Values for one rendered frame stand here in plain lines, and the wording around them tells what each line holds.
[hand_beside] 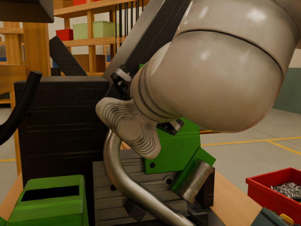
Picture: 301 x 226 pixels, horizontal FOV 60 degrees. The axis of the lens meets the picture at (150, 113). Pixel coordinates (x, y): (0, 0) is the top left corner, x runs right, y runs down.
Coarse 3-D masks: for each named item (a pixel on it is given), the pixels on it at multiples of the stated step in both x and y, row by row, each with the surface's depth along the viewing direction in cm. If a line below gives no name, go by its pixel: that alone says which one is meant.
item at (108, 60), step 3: (105, 45) 843; (108, 45) 845; (117, 45) 852; (105, 48) 848; (105, 51) 850; (105, 54) 851; (105, 57) 853; (108, 57) 858; (108, 60) 860; (108, 63) 854
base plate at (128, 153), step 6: (120, 150) 117; (126, 150) 117; (132, 150) 117; (120, 156) 108; (126, 156) 108; (132, 156) 108; (138, 156) 108; (192, 204) 71; (198, 204) 71; (198, 210) 68; (204, 210) 68; (210, 210) 68; (210, 216) 65; (216, 216) 65; (210, 222) 63; (216, 222) 63; (222, 222) 63
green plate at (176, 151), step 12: (180, 132) 51; (192, 132) 51; (168, 144) 50; (180, 144) 50; (192, 144) 51; (156, 156) 49; (168, 156) 50; (180, 156) 50; (144, 168) 49; (156, 168) 49; (168, 168) 50; (180, 168) 50
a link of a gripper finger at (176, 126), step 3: (168, 123) 39; (171, 123) 38; (174, 123) 39; (177, 123) 39; (165, 126) 40; (171, 126) 40; (174, 126) 39; (177, 126) 39; (180, 126) 39; (177, 129) 39
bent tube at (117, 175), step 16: (112, 144) 44; (112, 160) 44; (112, 176) 44; (128, 176) 45; (128, 192) 44; (144, 192) 45; (144, 208) 45; (160, 208) 45; (176, 224) 45; (192, 224) 47
